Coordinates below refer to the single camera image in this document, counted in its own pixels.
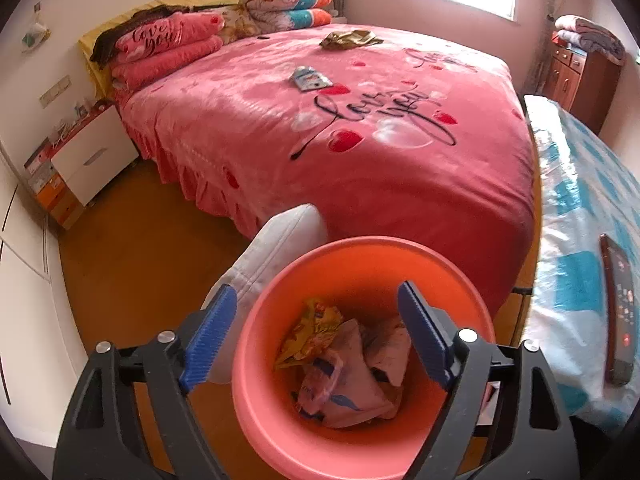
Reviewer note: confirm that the pink folded pillows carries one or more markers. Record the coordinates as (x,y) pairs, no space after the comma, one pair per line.
(154,50)

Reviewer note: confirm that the yellow headboard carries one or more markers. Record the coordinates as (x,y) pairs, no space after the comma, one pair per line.
(101,79)

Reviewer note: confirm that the pink bed cover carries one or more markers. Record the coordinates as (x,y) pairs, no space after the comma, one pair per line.
(418,138)

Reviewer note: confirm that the folded blanket on cabinet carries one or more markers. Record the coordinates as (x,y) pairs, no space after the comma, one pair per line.
(590,37)

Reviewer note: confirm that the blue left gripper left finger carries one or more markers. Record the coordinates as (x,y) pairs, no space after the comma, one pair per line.
(208,328)

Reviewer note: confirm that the rolled floral quilt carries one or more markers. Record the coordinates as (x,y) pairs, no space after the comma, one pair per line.
(252,18)

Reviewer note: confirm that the brown wooden cabinet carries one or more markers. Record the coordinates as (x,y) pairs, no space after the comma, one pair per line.
(583,84)

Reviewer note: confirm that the black smartphone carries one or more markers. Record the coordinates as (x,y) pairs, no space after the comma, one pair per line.
(622,328)

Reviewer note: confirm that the yellow green snack bag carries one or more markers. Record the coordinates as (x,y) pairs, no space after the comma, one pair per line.
(311,336)

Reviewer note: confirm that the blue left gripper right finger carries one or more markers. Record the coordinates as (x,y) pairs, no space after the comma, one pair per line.
(429,331)

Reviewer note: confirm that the blue checkered tablecloth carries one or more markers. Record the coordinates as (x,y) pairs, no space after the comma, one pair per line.
(586,192)

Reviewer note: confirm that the olive cloth on bed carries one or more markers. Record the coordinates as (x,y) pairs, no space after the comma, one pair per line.
(353,39)

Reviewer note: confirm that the small wrapper on bed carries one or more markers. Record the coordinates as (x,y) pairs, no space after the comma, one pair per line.
(306,78)

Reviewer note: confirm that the white shoe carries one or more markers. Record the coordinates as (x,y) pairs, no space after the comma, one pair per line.
(284,238)

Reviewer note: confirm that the white printed plastic package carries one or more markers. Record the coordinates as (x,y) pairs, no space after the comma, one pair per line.
(360,376)

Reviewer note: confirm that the white nightstand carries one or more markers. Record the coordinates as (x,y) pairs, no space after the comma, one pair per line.
(94,154)

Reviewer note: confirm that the orange trash bucket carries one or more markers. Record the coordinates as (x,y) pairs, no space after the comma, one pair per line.
(360,433)

